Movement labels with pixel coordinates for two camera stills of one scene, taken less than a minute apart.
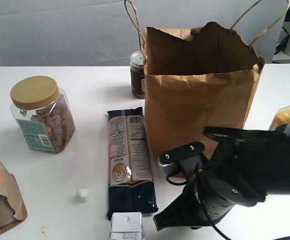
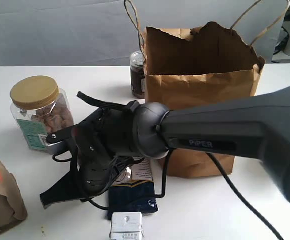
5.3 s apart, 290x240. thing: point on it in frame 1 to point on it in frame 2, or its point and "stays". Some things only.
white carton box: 126,226 stays
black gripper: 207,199 to 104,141
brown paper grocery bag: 195,81 stays
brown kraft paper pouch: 2,193 stays
